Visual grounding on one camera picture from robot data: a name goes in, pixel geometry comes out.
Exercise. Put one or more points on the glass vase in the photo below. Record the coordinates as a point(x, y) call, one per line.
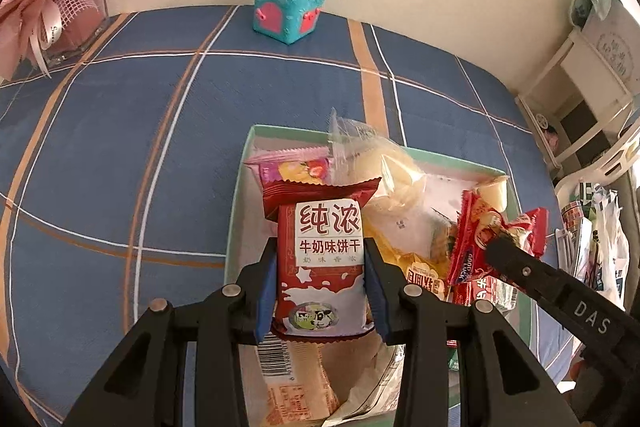
point(75, 22)

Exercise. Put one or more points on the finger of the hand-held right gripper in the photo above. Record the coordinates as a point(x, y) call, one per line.
point(525, 269)

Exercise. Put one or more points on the jelly cup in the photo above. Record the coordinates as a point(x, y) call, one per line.
point(492, 197)

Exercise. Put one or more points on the yellow snack packet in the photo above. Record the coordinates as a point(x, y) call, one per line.
point(387, 252)

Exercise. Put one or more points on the small red white-label packet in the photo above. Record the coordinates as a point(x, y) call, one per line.
point(477, 294)

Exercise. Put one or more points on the teal cardboard tray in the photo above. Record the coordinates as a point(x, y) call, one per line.
point(234, 232)

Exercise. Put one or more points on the beige bread packet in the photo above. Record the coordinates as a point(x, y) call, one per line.
point(300, 382)

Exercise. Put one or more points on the white plastic bag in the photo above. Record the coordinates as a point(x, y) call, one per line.
point(612, 237)

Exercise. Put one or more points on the pink snack packet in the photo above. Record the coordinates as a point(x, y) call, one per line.
point(295, 167)

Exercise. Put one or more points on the white printed bag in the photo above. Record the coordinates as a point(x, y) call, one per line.
point(607, 47)

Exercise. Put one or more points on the clear round bun packet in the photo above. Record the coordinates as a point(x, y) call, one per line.
point(370, 157)

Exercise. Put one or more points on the white shelf unit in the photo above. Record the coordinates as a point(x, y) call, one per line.
point(565, 62)

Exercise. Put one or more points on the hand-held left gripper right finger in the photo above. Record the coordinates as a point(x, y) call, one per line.
point(377, 302)

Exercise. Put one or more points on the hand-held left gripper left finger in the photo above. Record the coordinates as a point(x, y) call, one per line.
point(265, 297)

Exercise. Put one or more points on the red cartoon snack packet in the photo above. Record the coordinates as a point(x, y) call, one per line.
point(467, 242)

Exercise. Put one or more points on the teal cube box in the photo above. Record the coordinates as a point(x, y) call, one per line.
point(287, 7)

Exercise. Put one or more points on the red biscuit packet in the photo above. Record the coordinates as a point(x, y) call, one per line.
point(320, 257)

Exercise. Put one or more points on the orange snack packet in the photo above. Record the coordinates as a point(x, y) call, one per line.
point(425, 279)

